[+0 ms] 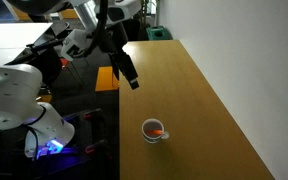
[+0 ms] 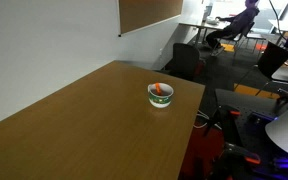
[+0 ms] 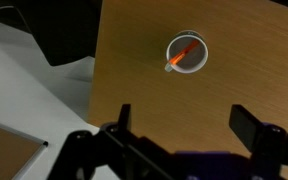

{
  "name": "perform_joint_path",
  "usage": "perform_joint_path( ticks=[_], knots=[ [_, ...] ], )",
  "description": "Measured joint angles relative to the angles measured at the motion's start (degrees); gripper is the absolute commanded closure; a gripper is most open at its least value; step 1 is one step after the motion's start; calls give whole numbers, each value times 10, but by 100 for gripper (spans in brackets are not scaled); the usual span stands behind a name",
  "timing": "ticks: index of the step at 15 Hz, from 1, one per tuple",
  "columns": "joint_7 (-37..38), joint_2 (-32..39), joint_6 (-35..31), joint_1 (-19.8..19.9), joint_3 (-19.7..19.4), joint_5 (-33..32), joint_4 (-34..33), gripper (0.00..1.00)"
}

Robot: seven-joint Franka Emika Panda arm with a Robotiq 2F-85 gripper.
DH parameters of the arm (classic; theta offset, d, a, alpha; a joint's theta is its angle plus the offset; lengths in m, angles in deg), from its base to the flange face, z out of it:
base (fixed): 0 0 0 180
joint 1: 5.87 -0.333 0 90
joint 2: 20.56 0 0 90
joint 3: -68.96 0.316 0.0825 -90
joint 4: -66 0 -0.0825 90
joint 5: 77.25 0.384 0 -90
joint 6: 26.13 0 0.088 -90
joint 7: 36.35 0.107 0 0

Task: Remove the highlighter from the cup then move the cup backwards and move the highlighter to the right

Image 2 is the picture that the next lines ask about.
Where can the orange highlighter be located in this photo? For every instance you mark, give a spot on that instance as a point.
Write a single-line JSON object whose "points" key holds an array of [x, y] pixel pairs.
{"points": [[158, 88]]}

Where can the white cup with green band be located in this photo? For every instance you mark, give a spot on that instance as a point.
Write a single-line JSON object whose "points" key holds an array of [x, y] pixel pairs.
{"points": [[160, 100]]}

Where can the black office chair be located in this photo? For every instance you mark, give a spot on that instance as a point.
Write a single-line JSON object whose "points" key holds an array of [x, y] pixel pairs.
{"points": [[184, 60], [273, 60]]}

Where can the brown cork notice board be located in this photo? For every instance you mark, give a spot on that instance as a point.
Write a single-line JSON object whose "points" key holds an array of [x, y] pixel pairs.
{"points": [[147, 13]]}

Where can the light office desk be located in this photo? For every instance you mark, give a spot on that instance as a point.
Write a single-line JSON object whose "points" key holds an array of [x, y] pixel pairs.
{"points": [[200, 25]]}

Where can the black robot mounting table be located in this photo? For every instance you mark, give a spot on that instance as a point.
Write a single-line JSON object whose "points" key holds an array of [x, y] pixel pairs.
{"points": [[247, 123]]}

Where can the seated person in dark clothes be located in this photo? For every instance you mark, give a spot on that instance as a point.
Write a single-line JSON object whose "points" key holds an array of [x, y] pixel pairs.
{"points": [[239, 21]]}

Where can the grey-legged office chair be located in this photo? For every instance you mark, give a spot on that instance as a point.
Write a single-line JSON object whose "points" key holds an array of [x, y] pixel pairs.
{"points": [[247, 33]]}

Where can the grey office table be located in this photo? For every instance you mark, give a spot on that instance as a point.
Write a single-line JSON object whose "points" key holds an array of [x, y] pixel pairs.
{"points": [[287, 75]]}

